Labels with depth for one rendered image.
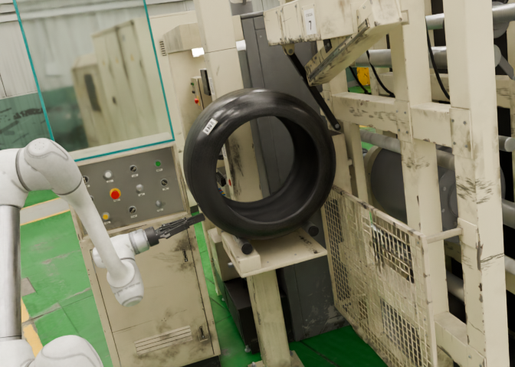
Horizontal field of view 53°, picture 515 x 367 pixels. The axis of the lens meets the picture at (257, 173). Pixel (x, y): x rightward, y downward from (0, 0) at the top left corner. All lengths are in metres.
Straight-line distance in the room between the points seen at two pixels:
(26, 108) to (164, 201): 8.27
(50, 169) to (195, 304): 1.40
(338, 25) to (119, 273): 1.12
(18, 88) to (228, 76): 8.72
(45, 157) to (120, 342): 1.46
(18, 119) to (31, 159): 9.13
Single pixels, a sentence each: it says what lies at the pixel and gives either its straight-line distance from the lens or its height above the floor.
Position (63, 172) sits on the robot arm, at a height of 1.40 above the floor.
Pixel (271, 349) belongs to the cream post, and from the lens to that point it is 2.69.
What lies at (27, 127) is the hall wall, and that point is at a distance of 10.73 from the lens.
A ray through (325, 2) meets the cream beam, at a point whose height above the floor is 1.75.
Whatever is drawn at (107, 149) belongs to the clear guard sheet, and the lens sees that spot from 2.51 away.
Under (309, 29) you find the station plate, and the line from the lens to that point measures 1.78.
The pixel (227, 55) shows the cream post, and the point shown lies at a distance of 2.25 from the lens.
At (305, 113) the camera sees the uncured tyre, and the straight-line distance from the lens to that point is 1.96.
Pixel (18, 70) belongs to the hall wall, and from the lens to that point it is 10.78.
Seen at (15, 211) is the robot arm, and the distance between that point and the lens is 1.65.
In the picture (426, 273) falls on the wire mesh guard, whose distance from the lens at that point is 1.74.
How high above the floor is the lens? 1.68
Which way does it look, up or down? 15 degrees down
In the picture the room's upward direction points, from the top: 10 degrees counter-clockwise
